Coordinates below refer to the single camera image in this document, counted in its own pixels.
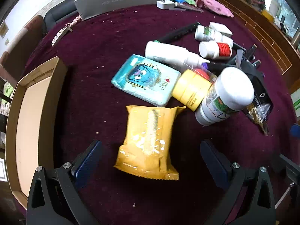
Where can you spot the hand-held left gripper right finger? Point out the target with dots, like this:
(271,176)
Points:
(214,161)

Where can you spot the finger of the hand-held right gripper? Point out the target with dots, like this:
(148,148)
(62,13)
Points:
(295,130)

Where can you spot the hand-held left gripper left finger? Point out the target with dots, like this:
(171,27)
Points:
(88,161)

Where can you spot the black packet with gold print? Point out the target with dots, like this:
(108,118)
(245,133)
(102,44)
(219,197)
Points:
(260,98)

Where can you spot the yellow snack packet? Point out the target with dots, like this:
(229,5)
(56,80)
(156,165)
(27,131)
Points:
(145,140)

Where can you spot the wooden tray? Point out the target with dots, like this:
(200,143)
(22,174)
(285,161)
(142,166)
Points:
(30,121)

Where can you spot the large white bottle green label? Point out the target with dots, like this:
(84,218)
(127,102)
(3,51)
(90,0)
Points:
(229,91)

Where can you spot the clear package with red item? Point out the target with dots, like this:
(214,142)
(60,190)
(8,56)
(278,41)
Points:
(202,72)

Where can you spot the blue cartoon wipes pack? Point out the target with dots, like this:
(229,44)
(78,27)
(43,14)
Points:
(143,79)

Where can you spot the small white bottle red label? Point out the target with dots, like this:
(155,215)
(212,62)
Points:
(211,49)

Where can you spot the white tube bottle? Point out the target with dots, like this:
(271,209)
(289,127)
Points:
(168,54)

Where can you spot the black plastic tool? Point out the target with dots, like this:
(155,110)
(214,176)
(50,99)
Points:
(248,54)

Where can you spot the black marker purple cap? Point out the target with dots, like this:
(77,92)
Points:
(205,65)

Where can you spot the wooden sideboard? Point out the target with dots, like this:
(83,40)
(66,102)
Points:
(257,21)

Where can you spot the small white box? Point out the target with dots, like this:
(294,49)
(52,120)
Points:
(221,28)

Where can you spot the white key tag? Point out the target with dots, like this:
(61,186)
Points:
(58,35)

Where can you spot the black marker green cap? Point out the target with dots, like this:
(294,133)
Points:
(180,31)

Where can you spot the brown armchair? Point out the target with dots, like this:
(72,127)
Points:
(30,28)

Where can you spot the pink cloth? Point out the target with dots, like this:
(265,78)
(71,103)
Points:
(215,5)

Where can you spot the black chair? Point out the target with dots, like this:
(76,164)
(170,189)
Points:
(58,14)

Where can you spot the dark red packet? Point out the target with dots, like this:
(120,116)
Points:
(187,6)

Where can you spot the long grey box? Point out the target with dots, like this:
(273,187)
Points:
(117,0)

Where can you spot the white charger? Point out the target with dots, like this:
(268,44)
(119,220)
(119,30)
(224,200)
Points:
(165,4)

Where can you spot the beige wall plate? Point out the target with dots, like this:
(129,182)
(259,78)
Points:
(3,29)

